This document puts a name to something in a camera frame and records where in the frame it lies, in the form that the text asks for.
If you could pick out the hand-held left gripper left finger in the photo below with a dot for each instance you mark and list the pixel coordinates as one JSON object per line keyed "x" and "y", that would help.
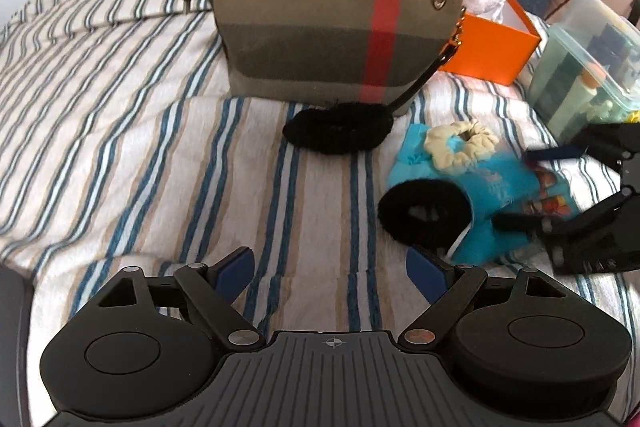
{"x": 235, "y": 269}

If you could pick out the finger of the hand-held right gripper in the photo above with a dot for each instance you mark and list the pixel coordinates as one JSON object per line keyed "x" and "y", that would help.
{"x": 520, "y": 224}
{"x": 555, "y": 153}

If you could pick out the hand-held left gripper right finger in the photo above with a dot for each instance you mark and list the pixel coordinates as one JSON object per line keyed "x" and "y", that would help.
{"x": 425, "y": 269}

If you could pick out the teal printed packet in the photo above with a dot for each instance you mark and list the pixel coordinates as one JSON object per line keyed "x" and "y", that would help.
{"x": 500, "y": 187}

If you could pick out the orange cardboard box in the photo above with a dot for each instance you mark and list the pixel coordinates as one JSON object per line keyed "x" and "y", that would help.
{"x": 480, "y": 52}

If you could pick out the black fuzzy scrunchie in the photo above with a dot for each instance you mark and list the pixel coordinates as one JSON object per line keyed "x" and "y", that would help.
{"x": 395, "y": 217}
{"x": 310, "y": 134}

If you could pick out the clear storage box yellow latch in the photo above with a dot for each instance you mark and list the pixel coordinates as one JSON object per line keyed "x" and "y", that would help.
{"x": 565, "y": 77}

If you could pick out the cream scrunchie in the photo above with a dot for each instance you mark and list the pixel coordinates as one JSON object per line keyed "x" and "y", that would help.
{"x": 440, "y": 157}

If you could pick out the striped blanket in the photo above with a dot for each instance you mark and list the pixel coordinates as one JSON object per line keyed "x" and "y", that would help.
{"x": 125, "y": 132}

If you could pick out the brown plaid zipper pouch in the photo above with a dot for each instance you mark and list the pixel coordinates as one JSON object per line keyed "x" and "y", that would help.
{"x": 300, "y": 32}

